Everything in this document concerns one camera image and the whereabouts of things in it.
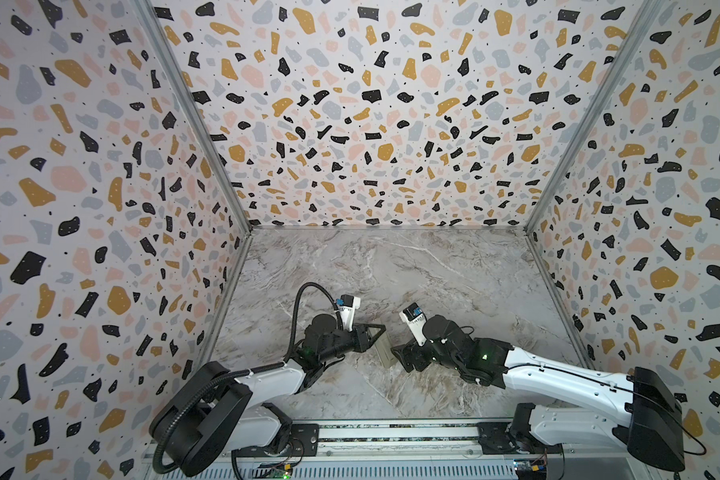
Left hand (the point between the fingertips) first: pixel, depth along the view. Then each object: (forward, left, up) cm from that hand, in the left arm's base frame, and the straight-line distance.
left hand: (385, 327), depth 78 cm
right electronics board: (-29, -34, -14) cm, 48 cm away
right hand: (-3, -3, +1) cm, 5 cm away
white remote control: (-4, 0, -4) cm, 6 cm away
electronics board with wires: (-29, +26, -14) cm, 41 cm away
